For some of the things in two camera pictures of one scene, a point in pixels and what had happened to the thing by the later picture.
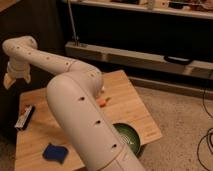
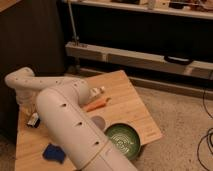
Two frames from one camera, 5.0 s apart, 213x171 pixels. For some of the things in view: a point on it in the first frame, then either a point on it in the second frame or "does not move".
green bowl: x=129 y=136 does not move
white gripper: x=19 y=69 -> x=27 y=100
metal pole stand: x=76 y=37 does not move
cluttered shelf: x=188 y=8 does not move
